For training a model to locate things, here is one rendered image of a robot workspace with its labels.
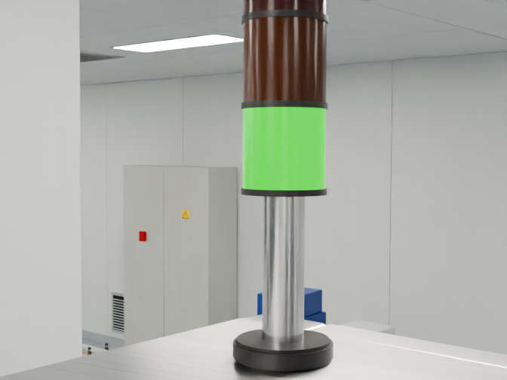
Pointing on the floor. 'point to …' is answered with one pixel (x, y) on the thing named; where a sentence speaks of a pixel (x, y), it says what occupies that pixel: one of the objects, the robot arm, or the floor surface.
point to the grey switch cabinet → (178, 249)
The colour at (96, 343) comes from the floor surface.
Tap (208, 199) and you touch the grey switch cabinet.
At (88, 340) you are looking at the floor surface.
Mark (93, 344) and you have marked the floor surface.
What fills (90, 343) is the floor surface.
